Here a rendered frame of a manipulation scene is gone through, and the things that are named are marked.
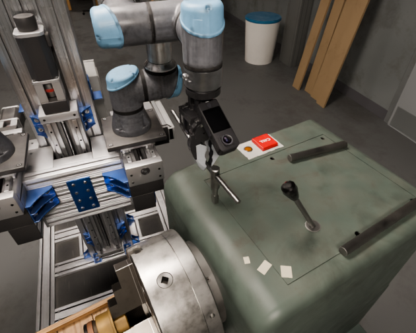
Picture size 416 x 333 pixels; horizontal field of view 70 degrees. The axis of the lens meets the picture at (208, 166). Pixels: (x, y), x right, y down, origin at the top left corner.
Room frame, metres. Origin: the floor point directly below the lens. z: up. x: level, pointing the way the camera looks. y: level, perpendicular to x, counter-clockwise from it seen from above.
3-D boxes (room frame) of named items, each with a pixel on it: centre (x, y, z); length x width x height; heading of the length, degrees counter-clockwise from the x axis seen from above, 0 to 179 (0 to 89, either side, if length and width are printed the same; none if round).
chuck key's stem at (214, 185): (0.51, -0.02, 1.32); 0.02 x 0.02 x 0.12
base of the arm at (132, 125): (1.00, 0.30, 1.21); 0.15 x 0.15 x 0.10
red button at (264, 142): (0.76, -0.18, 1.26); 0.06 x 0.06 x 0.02; 29
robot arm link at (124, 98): (1.00, 0.29, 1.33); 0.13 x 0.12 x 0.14; 109
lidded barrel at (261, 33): (4.62, -0.79, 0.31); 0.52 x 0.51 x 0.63; 111
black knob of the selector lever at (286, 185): (0.43, -0.17, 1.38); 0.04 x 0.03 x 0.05; 119
